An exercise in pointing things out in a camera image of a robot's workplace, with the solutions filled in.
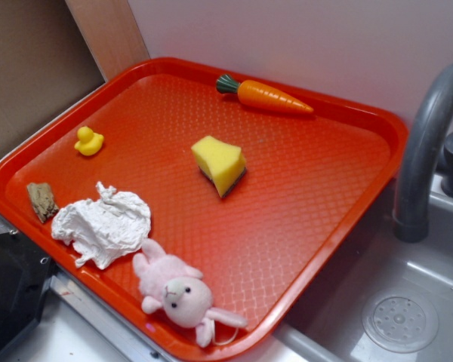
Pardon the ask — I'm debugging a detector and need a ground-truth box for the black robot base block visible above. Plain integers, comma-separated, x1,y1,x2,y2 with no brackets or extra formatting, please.
0,231,55,357

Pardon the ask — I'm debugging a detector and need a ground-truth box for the yellow rubber duck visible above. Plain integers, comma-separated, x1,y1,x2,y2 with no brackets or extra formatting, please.
74,126,104,156

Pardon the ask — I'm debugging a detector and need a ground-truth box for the yellow sponge with scourer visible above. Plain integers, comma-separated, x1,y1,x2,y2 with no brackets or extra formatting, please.
191,136,246,198

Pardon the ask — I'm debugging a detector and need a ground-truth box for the red plastic tray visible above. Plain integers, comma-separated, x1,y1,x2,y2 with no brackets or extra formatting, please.
0,58,407,361

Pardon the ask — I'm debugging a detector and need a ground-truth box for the orange toy carrot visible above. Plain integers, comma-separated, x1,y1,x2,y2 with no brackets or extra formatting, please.
216,74,314,115

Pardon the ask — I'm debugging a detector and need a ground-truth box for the pink plush bunny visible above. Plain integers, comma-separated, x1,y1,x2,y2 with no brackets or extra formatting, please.
132,238,248,348

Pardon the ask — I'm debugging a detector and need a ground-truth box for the crumpled white paper towel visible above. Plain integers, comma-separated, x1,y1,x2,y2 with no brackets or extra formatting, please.
51,182,152,270

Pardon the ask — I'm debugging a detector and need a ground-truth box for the small brown wood piece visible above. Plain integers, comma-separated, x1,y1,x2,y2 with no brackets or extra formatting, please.
26,183,60,223

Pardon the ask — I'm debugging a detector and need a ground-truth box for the light wooden board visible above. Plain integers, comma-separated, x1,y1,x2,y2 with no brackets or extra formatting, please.
66,0,149,81

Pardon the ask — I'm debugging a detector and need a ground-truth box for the grey toy sink basin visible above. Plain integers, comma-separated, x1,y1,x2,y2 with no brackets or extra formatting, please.
275,176,453,362

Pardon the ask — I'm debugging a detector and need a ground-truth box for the grey toy faucet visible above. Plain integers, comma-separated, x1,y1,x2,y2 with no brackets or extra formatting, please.
393,64,453,243

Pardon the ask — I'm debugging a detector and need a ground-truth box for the brown cardboard panel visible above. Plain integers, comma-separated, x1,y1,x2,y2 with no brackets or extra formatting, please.
0,1,104,159

